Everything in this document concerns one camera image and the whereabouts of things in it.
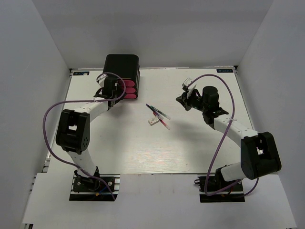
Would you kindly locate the pink bottom drawer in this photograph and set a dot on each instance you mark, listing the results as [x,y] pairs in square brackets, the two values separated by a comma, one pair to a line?
[130,96]

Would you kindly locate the blue corner label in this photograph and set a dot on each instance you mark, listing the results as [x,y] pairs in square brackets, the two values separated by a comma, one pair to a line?
[224,70]
[81,73]

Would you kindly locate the left blue corner label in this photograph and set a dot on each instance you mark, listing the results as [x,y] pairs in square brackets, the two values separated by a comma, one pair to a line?
[81,73]

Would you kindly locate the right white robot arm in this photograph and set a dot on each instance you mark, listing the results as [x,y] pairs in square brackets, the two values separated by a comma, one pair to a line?
[258,152]

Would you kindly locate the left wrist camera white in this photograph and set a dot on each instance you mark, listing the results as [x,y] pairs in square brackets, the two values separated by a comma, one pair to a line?
[100,79]

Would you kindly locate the white eraser block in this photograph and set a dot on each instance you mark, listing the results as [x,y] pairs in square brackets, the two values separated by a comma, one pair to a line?
[153,121]

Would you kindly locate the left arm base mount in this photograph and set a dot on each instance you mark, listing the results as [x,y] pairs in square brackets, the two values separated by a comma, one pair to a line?
[89,189]

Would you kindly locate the green pen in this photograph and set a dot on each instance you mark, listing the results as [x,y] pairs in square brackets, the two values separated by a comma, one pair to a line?
[161,113]

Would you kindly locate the black drawer cabinet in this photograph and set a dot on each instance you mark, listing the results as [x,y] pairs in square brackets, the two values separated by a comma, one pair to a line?
[124,65]

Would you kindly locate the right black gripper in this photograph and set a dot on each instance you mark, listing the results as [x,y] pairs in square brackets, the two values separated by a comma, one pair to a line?
[184,101]

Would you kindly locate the pink drawer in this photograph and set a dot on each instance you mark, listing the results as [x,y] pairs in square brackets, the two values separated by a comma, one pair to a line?
[130,96]
[131,90]
[128,83]

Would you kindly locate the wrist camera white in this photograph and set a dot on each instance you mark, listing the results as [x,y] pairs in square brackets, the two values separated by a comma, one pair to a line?
[100,79]
[188,86]

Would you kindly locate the purple pen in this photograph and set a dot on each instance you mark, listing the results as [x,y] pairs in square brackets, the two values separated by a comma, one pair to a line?
[152,110]

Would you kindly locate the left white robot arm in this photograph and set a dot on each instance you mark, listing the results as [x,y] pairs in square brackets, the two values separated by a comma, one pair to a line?
[74,130]

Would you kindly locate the red pen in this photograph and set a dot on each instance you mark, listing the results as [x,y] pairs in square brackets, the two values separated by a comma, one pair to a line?
[160,119]

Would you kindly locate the right blue corner label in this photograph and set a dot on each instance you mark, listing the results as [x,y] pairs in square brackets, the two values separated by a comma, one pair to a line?
[224,70]

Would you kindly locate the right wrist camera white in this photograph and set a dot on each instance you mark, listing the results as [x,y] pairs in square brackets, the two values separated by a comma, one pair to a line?
[188,86]

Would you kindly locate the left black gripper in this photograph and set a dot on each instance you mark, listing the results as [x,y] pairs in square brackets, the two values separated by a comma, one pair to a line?
[120,90]

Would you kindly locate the pink top drawer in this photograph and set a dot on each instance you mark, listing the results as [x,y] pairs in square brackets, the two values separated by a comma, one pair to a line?
[128,83]

